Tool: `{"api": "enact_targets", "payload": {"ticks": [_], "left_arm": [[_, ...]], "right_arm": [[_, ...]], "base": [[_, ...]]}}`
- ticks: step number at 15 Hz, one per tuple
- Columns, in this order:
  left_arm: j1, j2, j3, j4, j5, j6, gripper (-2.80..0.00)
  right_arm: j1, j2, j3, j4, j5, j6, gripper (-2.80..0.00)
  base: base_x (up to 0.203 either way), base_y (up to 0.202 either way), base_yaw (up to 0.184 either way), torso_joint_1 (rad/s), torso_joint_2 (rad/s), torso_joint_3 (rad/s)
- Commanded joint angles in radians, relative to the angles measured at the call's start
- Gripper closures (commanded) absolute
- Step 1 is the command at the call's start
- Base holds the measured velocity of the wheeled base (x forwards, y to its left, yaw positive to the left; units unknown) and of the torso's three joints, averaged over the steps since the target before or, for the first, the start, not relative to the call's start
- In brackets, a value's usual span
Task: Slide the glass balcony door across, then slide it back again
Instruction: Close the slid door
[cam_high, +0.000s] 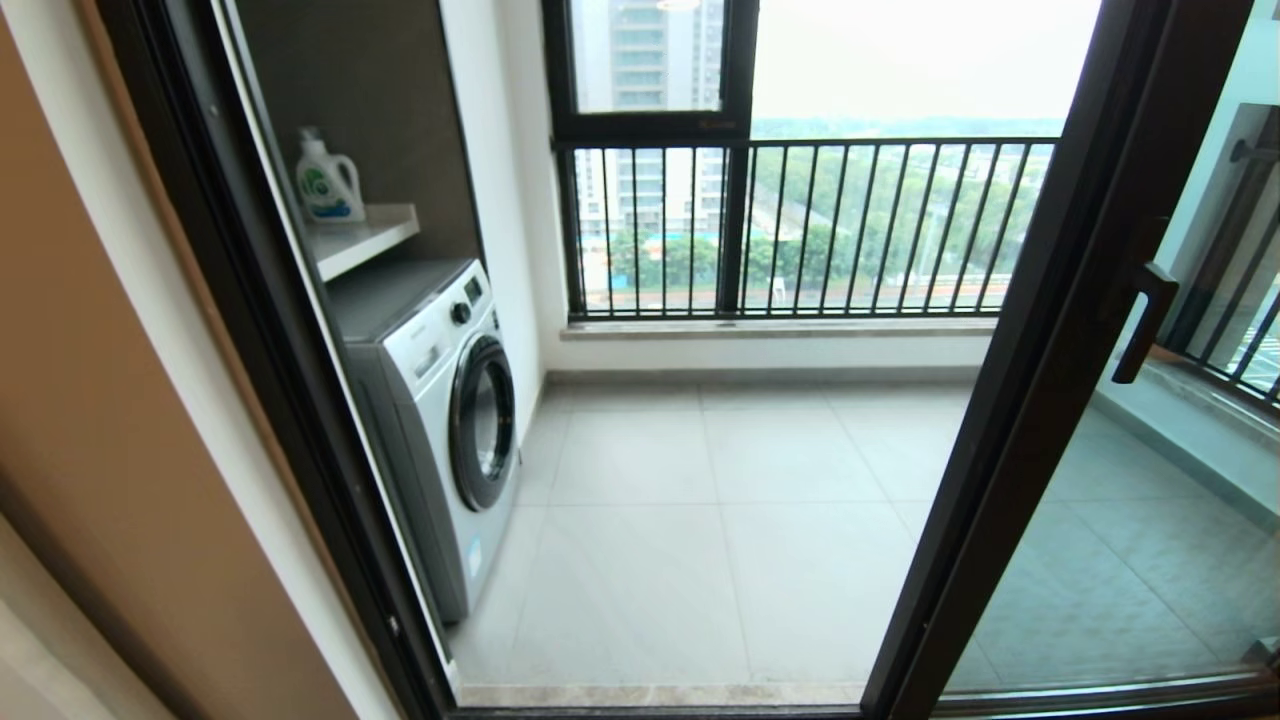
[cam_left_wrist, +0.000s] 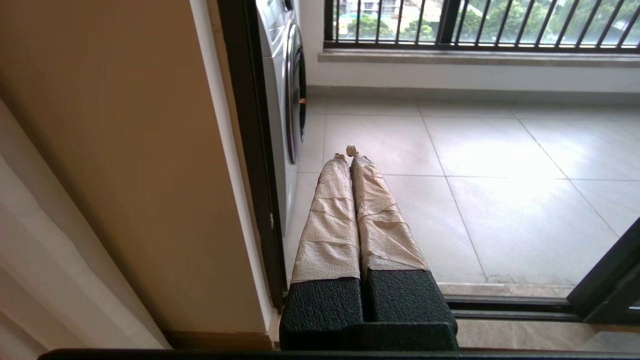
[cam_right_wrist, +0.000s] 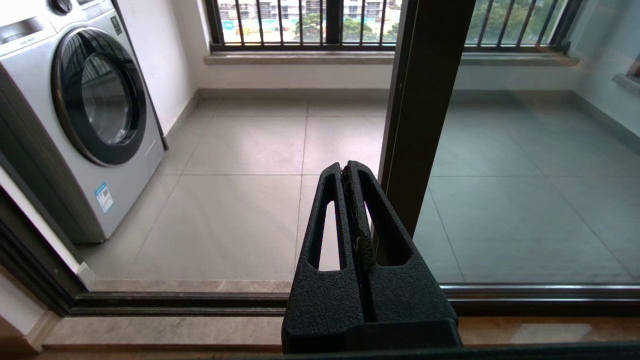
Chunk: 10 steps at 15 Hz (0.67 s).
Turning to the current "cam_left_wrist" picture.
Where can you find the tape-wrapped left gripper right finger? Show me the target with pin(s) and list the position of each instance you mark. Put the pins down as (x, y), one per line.
(385, 235)

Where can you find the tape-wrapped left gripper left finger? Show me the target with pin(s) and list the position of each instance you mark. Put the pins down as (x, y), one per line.
(327, 235)

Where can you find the dark brown glass sliding door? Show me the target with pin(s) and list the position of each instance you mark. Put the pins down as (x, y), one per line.
(610, 280)

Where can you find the white front-load washing machine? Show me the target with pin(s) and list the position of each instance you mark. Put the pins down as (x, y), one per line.
(280, 100)

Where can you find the dark floor door track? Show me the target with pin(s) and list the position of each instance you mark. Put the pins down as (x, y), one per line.
(510, 306)

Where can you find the grey stone window sill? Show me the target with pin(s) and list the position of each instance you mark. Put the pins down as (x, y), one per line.
(475, 57)

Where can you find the black balcony railing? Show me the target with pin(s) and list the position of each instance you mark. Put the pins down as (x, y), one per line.
(450, 20)

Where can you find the white curtain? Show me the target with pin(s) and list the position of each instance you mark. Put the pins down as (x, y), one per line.
(45, 280)

